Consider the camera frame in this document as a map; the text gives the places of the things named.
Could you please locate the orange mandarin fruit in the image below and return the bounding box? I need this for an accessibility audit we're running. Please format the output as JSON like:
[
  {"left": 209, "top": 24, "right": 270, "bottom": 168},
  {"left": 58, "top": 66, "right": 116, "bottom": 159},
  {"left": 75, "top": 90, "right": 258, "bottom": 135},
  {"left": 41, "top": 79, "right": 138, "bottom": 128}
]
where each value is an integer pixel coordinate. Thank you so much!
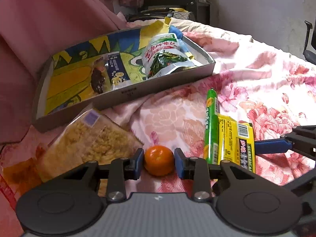
[{"left": 144, "top": 145, "right": 175, "bottom": 177}]

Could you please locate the green sausage stick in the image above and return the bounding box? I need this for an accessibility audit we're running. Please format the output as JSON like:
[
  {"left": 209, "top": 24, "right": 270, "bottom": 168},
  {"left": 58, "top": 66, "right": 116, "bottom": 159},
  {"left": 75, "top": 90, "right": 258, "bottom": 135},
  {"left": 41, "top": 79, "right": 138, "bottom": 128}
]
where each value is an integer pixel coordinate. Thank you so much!
[{"left": 204, "top": 88, "right": 219, "bottom": 164}]

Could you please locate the yellow snack packet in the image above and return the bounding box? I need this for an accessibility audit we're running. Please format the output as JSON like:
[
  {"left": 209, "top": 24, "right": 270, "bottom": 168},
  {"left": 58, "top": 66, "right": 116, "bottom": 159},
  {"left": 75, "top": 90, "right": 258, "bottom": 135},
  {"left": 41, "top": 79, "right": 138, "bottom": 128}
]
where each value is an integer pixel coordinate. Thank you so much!
[{"left": 217, "top": 115, "right": 256, "bottom": 173}]

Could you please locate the clear bag of noodles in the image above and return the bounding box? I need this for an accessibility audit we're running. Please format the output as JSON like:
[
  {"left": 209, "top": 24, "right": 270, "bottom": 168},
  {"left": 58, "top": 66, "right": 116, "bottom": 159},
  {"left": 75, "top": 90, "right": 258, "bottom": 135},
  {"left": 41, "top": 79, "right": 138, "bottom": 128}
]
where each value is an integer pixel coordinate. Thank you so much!
[{"left": 36, "top": 109, "right": 143, "bottom": 182}]

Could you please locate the floral pink bedspread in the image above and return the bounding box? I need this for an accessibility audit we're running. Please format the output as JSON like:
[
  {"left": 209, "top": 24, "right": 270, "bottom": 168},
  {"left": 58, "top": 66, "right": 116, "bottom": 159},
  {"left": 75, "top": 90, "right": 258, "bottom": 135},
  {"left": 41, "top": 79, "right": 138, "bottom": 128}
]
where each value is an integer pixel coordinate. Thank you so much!
[{"left": 0, "top": 17, "right": 316, "bottom": 237}]

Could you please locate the blue dark snack packet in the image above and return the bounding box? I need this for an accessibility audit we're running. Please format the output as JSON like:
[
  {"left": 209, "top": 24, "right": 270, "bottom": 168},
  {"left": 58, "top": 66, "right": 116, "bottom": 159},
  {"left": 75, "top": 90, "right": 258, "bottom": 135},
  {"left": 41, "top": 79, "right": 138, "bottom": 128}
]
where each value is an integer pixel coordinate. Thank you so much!
[{"left": 90, "top": 52, "right": 132, "bottom": 94}]

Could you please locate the colourful cardboard tray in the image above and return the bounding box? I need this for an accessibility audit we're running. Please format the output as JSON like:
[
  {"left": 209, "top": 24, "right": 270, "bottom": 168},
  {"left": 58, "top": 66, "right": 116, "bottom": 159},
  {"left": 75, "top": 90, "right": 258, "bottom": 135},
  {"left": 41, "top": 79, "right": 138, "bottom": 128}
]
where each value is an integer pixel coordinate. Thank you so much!
[{"left": 32, "top": 18, "right": 215, "bottom": 132}]

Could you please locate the green white snack pouch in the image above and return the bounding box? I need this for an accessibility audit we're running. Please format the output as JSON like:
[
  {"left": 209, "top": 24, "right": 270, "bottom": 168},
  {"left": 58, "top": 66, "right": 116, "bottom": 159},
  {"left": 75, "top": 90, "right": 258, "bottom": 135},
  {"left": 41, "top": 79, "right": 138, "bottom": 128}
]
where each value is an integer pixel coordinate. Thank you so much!
[{"left": 142, "top": 33, "right": 197, "bottom": 79}]

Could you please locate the quilted brown bag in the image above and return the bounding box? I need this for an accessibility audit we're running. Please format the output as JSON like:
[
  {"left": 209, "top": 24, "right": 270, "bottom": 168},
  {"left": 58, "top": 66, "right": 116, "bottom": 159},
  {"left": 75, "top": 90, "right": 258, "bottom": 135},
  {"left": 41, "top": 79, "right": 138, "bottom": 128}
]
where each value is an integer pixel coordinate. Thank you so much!
[{"left": 125, "top": 6, "right": 196, "bottom": 23}]

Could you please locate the pink draped curtain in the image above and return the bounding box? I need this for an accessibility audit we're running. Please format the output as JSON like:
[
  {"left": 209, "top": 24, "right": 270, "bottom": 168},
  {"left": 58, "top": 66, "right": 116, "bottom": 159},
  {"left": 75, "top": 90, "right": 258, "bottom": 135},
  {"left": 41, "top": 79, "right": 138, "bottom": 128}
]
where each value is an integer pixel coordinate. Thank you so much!
[{"left": 1, "top": 0, "right": 125, "bottom": 143}]

